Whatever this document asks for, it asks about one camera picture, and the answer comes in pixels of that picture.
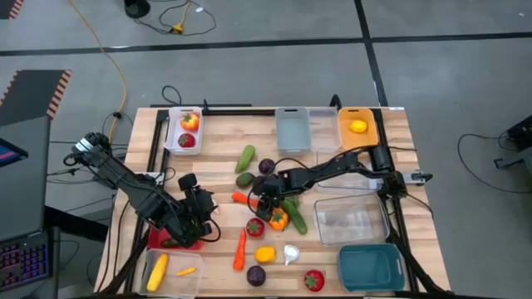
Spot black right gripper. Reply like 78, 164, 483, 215
250, 173, 292, 223

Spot small white plastic bin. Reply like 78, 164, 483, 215
163, 106, 204, 156

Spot yellow corn cob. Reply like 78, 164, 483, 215
145, 252, 170, 292

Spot frosted translucent plastic bin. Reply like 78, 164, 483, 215
308, 106, 342, 153

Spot long black floor cable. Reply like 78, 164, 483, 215
456, 131, 532, 194

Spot black round stand base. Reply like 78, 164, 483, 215
123, 0, 151, 19

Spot grey laptop backlit keyboard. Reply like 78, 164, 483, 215
0, 115, 62, 299

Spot teal plastic bin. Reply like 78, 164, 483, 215
337, 243, 406, 293

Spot black equipment box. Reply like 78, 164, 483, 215
505, 115, 532, 151

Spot large clear acrylic bin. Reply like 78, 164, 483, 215
313, 193, 391, 247

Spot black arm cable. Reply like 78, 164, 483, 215
205, 218, 223, 244
247, 145, 377, 208

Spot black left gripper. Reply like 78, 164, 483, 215
178, 189, 217, 249

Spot black cable loop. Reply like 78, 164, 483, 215
160, 85, 184, 107

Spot orange bell pepper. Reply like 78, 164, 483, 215
180, 112, 201, 132
268, 206, 290, 232

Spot small dark tablet screen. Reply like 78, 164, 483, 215
0, 138, 29, 169

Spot silver left arm base block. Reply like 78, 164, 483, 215
111, 171, 166, 189

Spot yellow lemon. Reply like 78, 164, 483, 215
348, 119, 369, 135

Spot red plastic bin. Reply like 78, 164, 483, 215
147, 223, 205, 252

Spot translucent plastic tub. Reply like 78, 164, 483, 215
139, 248, 205, 299

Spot black looped floor cable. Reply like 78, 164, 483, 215
131, 0, 218, 37

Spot light green cucumber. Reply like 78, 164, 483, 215
234, 144, 257, 174

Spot green avocado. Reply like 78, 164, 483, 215
235, 172, 256, 189

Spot large hazard-striped black mat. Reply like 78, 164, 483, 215
0, 69, 73, 128

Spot small hazard-striped black mat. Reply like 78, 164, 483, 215
0, 0, 25, 21

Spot black floor cables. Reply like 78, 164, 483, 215
45, 110, 138, 184

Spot silver right arm base block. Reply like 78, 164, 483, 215
403, 169, 434, 186

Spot white garlic bulb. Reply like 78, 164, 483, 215
283, 243, 301, 267

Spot grey-blue plastic bin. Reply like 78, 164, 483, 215
274, 106, 312, 156

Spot yellow plug cord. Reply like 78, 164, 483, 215
170, 0, 193, 34

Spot orange carrot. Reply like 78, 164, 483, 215
231, 190, 259, 208
232, 227, 246, 272

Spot grey metal stand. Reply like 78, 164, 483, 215
493, 145, 532, 171

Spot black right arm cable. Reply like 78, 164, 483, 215
247, 145, 377, 208

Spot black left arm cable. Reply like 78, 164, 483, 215
205, 218, 223, 244

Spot yellow floor cable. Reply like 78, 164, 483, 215
66, 0, 128, 145

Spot small clear acrylic bin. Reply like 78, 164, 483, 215
314, 148, 386, 193

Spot yellow-orange round fruit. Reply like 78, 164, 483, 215
254, 245, 278, 264

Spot yellow plastic bin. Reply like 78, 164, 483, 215
337, 106, 381, 151

